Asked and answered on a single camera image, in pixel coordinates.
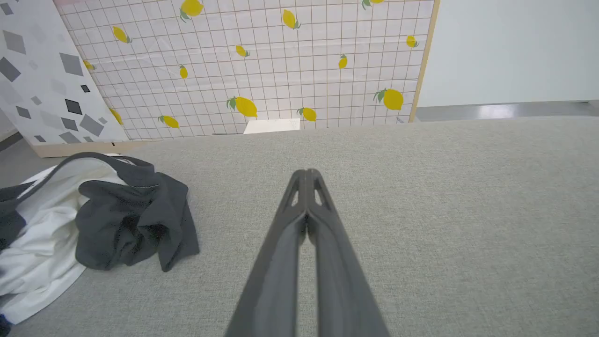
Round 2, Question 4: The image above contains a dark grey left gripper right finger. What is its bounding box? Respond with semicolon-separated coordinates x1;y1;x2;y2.
307;169;390;337

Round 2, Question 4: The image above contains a white grey terrazzo pattern panel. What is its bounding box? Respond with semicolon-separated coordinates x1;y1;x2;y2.
0;0;130;147

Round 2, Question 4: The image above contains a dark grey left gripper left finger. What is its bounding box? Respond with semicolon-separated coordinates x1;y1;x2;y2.
225;169;307;337

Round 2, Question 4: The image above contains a light wooden frame strip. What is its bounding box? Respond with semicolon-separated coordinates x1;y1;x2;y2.
409;0;441;124

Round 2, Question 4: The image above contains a white shirt with black sleeves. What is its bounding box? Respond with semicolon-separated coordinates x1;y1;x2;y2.
0;152;201;326

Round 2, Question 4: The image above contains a lemon print grid panel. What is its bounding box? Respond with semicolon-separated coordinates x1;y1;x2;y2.
52;0;436;141

